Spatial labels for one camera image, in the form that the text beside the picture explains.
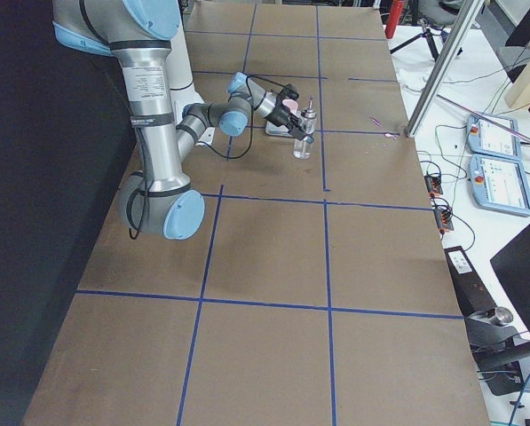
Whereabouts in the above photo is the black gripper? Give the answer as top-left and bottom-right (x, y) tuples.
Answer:
(265, 104), (312, 140)

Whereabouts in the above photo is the pink paper cup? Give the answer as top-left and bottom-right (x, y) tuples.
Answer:
(281, 99), (298, 115)

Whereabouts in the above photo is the clear glass sauce bottle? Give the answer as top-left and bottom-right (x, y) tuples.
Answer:
(293, 96), (317, 160)

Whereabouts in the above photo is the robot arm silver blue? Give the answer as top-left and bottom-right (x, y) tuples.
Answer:
(53, 1), (313, 240)

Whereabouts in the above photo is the digital kitchen scale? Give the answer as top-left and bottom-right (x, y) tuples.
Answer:
(265, 122), (295, 138)

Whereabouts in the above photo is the orange connector block upper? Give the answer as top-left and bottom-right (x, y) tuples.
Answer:
(424, 174), (443, 197)

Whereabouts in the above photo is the orange connector block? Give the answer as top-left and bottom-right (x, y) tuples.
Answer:
(424, 174), (443, 197)
(433, 206), (454, 234)

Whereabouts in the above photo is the red cylinder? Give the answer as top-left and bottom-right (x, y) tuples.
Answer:
(384, 0), (405, 40)

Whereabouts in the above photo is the black tripod leg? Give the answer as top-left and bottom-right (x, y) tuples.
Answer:
(389, 17), (441, 61)

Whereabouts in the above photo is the orange connector block lower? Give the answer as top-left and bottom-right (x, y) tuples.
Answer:
(433, 206), (454, 234)

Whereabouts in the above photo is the upper teach pendant tablet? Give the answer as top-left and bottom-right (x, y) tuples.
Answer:
(466, 114), (522, 159)

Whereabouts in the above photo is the teach pendant tablet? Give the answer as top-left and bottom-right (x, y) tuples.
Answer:
(469, 154), (530, 217)
(466, 114), (522, 159)

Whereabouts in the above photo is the lower teach pendant tablet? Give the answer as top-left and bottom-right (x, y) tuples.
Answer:
(469, 154), (530, 217)

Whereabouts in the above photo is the black power box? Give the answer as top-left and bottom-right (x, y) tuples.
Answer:
(444, 246), (496, 317)

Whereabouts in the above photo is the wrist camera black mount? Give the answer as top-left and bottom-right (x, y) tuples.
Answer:
(277, 83), (299, 102)

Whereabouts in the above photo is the white pedestal column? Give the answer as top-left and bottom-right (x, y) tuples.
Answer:
(165, 1), (205, 124)

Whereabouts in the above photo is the aluminium frame post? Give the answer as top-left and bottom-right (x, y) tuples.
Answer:
(405, 0), (485, 138)

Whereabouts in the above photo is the reacher grabber stick green handle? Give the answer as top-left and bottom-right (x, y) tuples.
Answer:
(436, 94), (530, 145)

